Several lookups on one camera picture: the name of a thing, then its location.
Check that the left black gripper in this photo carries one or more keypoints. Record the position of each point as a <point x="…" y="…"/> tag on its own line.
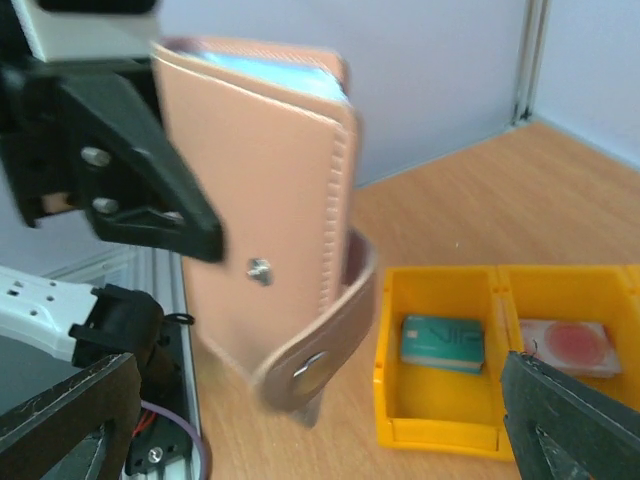
<point x="96" y="143"/>

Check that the pink circle card stack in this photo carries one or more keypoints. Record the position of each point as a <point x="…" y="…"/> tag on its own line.
<point x="574" y="347"/>

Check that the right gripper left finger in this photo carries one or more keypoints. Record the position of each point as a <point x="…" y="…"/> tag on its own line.
<point x="90" y="417"/>

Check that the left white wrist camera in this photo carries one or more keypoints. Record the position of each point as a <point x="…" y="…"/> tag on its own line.
<point x="55" y="37"/>

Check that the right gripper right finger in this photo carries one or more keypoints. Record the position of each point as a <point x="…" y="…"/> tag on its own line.
<point x="560" y="428"/>

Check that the yellow three-compartment bin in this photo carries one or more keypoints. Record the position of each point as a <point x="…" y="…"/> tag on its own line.
<point x="430" y="409"/>

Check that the teal VIP card stack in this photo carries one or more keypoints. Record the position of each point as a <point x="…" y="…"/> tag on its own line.
<point x="452" y="344"/>

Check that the pink leather card holder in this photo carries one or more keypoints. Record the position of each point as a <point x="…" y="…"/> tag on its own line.
<point x="269" y="134"/>

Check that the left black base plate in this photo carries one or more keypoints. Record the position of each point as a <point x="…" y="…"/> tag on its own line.
<point x="163" y="355"/>

